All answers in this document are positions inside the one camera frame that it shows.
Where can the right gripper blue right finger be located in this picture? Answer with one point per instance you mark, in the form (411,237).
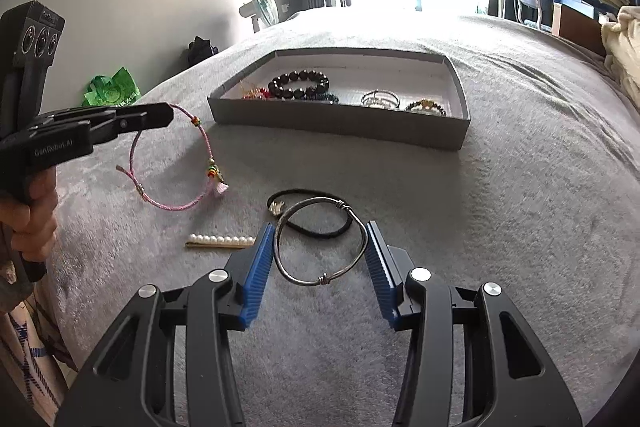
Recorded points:
(509,378)

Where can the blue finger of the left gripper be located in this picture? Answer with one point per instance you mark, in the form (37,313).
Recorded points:
(142,117)

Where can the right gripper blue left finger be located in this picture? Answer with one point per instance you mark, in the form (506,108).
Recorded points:
(128,380)

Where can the pearl hair clip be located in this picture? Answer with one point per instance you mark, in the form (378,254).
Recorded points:
(219,241)

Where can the grey jewelry tray box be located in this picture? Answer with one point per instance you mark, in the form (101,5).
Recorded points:
(433,109)

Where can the left hand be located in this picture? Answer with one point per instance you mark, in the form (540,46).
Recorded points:
(33,226)

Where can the green plastic bag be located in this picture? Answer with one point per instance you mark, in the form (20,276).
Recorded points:
(117,90)

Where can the black bag on floor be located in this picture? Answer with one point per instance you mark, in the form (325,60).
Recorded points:
(200,50)

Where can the white standing fan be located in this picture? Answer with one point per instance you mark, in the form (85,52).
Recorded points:
(262,13)

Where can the grey bed cover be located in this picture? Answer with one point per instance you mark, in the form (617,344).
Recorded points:
(543,197)

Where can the beige blanket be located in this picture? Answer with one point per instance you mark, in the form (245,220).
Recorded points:
(621,40)

